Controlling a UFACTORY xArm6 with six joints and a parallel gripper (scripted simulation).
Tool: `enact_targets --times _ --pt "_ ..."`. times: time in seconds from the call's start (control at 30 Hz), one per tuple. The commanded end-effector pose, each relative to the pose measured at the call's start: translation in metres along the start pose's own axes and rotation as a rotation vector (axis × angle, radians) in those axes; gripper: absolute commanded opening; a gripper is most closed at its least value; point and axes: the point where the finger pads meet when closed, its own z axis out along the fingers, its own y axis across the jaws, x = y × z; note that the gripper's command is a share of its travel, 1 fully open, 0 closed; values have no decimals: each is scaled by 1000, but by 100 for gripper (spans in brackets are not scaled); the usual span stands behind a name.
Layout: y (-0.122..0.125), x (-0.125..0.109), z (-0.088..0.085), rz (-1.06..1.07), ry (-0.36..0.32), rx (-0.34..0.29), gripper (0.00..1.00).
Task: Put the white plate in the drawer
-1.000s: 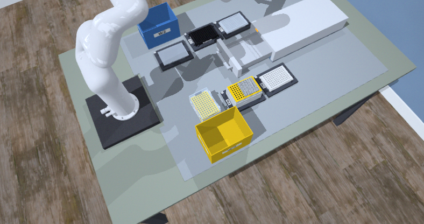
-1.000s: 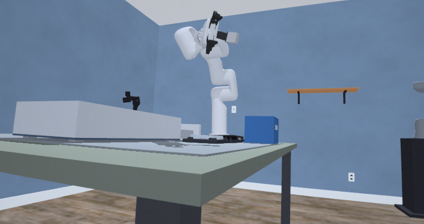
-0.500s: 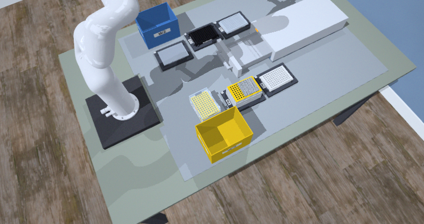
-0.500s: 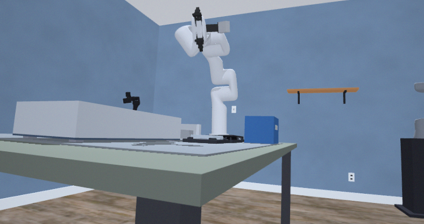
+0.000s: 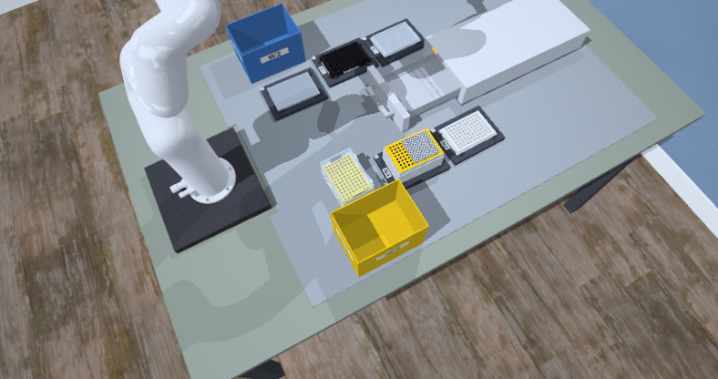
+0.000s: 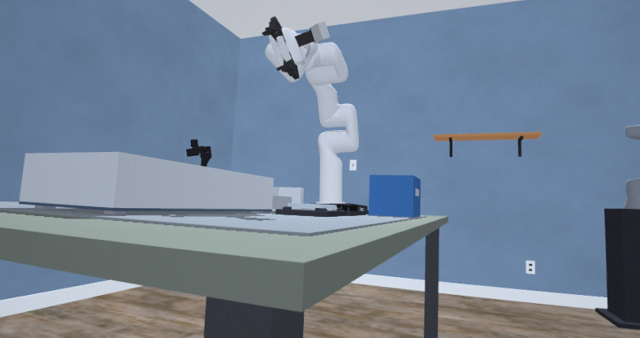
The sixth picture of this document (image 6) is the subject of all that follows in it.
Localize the blue open-top bin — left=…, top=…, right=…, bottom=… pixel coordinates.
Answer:
left=369, top=175, right=421, bottom=217

